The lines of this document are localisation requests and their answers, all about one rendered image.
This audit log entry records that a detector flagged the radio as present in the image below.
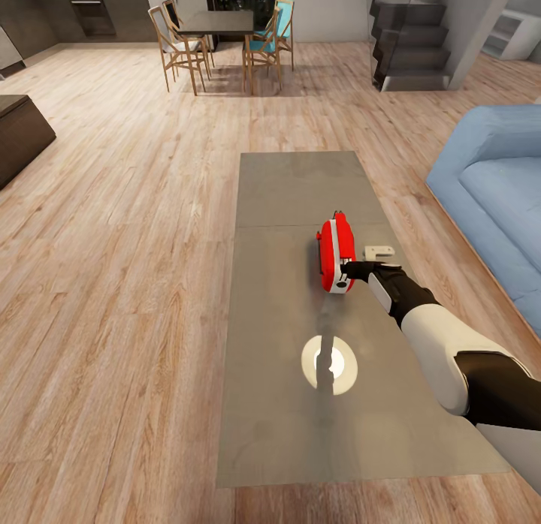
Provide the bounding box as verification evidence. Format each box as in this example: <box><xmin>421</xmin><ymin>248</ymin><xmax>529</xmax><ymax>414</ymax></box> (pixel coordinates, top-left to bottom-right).
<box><xmin>316</xmin><ymin>212</ymin><xmax>357</xmax><ymax>294</ymax></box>

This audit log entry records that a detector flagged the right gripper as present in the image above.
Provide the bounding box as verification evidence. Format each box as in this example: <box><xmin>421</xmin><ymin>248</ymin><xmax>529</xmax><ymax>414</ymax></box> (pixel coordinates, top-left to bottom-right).
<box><xmin>340</xmin><ymin>261</ymin><xmax>377</xmax><ymax>281</ymax></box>

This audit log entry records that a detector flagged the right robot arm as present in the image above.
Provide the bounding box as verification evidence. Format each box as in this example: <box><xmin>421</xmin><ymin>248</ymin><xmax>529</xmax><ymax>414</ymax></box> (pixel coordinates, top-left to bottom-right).
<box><xmin>340</xmin><ymin>246</ymin><xmax>541</xmax><ymax>496</ymax></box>

